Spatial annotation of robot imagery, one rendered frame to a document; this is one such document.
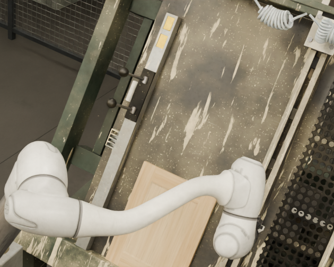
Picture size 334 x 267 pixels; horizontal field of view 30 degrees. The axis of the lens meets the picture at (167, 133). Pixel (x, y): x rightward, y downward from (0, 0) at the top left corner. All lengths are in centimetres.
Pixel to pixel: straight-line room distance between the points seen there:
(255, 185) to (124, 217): 38
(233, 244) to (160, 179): 64
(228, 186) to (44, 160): 51
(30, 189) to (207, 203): 82
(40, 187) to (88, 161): 87
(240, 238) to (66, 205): 49
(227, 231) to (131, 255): 71
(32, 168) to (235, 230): 58
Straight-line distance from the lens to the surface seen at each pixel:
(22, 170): 170
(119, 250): 238
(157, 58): 229
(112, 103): 222
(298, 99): 215
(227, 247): 173
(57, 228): 160
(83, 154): 248
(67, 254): 245
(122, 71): 221
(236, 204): 174
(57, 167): 169
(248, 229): 176
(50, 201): 160
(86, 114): 247
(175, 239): 229
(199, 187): 171
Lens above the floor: 265
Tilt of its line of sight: 35 degrees down
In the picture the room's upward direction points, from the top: 10 degrees clockwise
